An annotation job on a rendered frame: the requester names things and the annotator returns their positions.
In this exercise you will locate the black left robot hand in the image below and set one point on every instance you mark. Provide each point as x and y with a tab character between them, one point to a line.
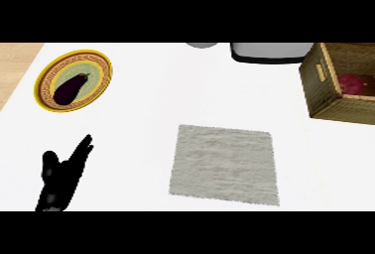
62	178

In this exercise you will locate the grey fabric placemat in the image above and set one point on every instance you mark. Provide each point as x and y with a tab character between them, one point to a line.
224	164

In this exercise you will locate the brown wicker basket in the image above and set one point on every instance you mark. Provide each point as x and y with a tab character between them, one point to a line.
326	89

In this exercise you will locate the dark purple eggplant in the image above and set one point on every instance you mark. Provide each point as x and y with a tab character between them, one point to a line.
69	90

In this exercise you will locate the yellow patterned round plate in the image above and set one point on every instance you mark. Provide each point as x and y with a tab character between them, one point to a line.
72	80

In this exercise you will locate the grey rounded object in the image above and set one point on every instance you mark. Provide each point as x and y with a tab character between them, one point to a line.
201	45

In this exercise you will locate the red round fruit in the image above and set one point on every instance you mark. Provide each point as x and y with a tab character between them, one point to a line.
351	84

